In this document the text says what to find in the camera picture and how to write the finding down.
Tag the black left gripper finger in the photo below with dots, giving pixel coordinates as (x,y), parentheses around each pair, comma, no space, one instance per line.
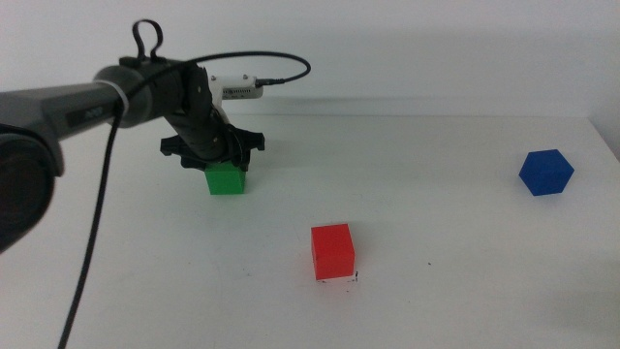
(249,143)
(180,152)

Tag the green cube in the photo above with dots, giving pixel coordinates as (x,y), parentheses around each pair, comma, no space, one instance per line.
(225,181)

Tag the red cube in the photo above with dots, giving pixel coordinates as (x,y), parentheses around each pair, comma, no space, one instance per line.
(332,252)

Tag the blue cube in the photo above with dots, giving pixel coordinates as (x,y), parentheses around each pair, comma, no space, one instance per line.
(546,172)

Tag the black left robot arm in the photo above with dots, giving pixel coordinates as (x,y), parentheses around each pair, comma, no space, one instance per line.
(43,116)

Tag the white zip tie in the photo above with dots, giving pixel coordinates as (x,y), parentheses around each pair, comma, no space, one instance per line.
(120,94)

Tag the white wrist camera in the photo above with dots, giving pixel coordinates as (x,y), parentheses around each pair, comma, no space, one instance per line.
(239,88)

